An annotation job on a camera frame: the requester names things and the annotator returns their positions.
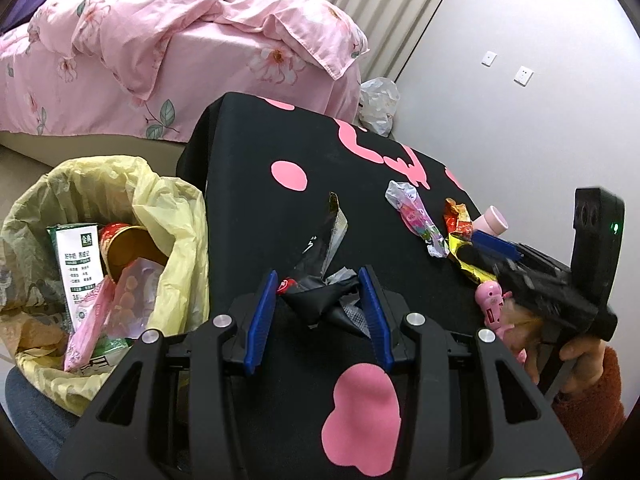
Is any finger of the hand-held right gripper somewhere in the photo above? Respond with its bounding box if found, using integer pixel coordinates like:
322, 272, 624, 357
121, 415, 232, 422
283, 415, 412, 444
492, 259, 540, 307
470, 229, 556, 273

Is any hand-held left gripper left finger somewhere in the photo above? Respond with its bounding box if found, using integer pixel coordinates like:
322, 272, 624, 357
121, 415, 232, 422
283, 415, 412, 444
52, 269, 281, 480

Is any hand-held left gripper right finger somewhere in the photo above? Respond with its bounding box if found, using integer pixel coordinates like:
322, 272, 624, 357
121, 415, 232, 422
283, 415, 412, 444
357, 265, 583, 480

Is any yellow and black wrapper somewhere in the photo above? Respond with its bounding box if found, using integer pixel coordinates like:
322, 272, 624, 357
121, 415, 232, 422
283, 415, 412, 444
446, 232, 501, 286

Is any black and silver wrapper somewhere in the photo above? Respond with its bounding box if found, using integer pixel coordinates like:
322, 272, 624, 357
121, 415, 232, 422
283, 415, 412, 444
277, 192, 373, 338

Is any yellow plastic bin bag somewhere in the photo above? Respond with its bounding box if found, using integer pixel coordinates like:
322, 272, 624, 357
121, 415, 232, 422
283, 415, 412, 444
0, 156, 210, 417

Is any green and white packet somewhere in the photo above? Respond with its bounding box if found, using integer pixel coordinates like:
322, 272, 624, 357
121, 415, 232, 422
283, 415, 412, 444
46, 222, 132, 377

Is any person's right forearm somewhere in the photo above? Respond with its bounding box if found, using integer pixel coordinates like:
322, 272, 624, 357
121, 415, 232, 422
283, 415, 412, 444
550, 347, 628, 466

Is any person's right hand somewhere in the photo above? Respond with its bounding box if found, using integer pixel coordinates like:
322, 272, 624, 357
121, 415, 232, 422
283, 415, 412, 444
522, 335, 609, 393

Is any pink cup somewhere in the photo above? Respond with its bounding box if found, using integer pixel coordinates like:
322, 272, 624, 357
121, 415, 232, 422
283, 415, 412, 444
472, 205, 510, 237

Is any pink pig toy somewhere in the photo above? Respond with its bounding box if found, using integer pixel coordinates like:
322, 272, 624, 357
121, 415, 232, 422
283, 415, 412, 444
474, 281, 526, 363

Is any red and gold wrapper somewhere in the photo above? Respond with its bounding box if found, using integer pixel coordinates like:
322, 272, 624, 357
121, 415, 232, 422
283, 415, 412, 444
443, 197, 474, 238

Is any colourful crumpled candy wrapper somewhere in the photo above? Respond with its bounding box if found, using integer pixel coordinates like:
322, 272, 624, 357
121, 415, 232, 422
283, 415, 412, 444
385, 179, 451, 259

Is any translucent pink plastic packet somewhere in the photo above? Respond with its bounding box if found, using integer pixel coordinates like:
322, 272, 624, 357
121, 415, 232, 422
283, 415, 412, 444
112, 257, 167, 338

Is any red and gold paper cup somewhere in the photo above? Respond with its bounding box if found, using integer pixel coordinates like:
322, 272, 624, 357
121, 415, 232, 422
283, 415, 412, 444
98, 221, 168, 283

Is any light pink packet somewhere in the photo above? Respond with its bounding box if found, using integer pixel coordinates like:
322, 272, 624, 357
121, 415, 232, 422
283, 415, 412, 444
64, 277, 118, 373

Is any clear plastic bag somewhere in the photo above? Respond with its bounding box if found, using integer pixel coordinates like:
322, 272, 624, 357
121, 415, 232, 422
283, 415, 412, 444
359, 77, 401, 137

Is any black cloth with pink spots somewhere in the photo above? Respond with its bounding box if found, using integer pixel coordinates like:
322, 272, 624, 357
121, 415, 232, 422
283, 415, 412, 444
175, 91, 526, 480

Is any beige bed base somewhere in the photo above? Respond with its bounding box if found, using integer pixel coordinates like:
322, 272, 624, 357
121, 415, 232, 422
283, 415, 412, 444
0, 129, 191, 171

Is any person's leg in jeans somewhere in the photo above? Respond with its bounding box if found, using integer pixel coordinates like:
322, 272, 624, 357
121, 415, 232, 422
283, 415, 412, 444
5, 367, 86, 471

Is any beige curtain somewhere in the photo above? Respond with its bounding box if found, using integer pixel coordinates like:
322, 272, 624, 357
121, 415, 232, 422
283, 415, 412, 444
250, 0, 463, 83

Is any pink floral duvet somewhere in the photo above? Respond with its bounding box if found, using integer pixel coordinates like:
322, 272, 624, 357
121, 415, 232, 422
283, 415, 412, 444
0, 0, 371, 141

